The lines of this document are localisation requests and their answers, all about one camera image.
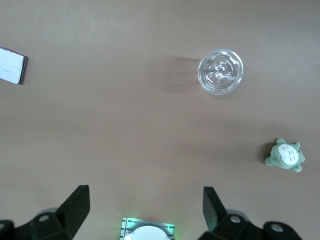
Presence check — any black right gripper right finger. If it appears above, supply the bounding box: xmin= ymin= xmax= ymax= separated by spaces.
xmin=203 ymin=186 xmax=266 ymax=240

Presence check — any brown table cover mat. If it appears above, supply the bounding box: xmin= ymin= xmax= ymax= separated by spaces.
xmin=0 ymin=0 xmax=320 ymax=240

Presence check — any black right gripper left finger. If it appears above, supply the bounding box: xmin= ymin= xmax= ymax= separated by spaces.
xmin=29 ymin=184 xmax=91 ymax=240

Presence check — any grey-green plush toy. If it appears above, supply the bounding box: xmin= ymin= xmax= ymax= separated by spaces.
xmin=264 ymin=137 xmax=306 ymax=173

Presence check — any lilac folding phone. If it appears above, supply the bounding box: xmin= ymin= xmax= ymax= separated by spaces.
xmin=0 ymin=46 xmax=28 ymax=86

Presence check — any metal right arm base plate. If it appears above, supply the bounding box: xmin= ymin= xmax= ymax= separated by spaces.
xmin=119 ymin=216 xmax=176 ymax=240

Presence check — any clear plastic cup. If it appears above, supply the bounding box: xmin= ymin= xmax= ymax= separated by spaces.
xmin=197 ymin=48 xmax=245 ymax=96

